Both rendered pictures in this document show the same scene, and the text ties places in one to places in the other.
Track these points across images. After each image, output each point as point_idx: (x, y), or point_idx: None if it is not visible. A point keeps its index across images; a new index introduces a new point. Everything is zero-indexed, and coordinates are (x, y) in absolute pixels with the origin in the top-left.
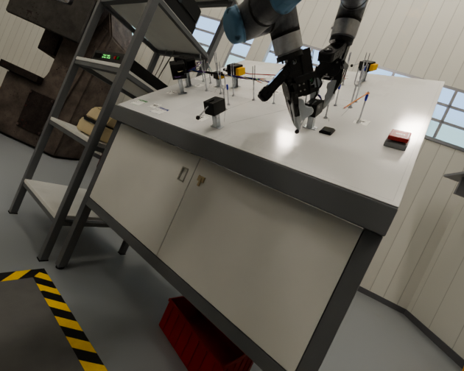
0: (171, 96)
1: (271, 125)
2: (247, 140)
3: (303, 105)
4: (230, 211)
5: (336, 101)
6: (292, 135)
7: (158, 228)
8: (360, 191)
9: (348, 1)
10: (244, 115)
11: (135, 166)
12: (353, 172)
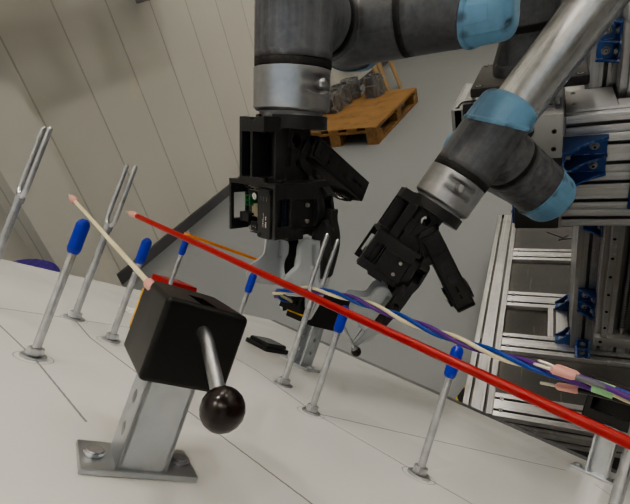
0: None
1: (410, 409)
2: (464, 413)
3: (370, 290)
4: None
5: (49, 337)
6: (353, 376)
7: None
8: (294, 331)
9: (342, 65)
10: (533, 473)
11: None
12: (284, 332)
